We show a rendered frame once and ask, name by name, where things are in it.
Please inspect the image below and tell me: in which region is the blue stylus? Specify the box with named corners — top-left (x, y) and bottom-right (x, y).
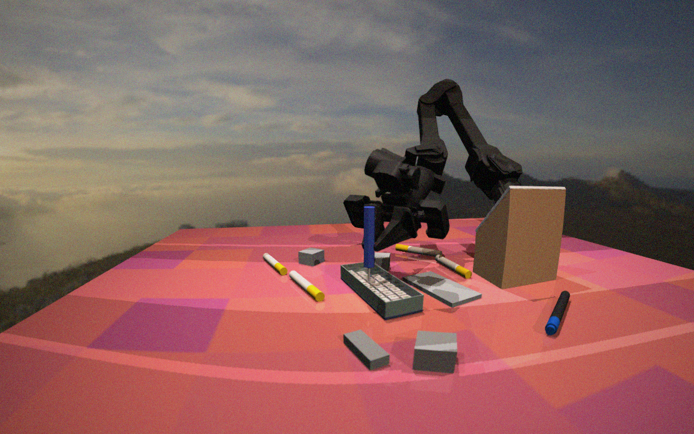
top-left (364, 206), bottom-right (375, 283)

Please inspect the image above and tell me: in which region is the keyboard with white letter keys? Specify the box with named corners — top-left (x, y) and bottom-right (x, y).
top-left (340, 262), bottom-right (424, 320)

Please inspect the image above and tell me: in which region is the white cube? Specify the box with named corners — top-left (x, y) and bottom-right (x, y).
top-left (413, 331), bottom-right (457, 374)

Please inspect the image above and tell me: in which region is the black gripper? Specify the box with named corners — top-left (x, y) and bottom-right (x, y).
top-left (343, 183), bottom-right (450, 252)

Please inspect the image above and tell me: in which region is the black marker with blue cap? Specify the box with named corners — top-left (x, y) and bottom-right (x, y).
top-left (545, 291), bottom-right (570, 335)

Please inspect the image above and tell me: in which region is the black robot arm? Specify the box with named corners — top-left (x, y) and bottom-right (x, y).
top-left (364, 79), bottom-right (522, 203)

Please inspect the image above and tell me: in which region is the white cylinder with yellow cap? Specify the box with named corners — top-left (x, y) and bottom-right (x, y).
top-left (263, 253), bottom-right (288, 275)
top-left (395, 244), bottom-right (442, 257)
top-left (289, 271), bottom-right (325, 301)
top-left (435, 254), bottom-right (472, 278)

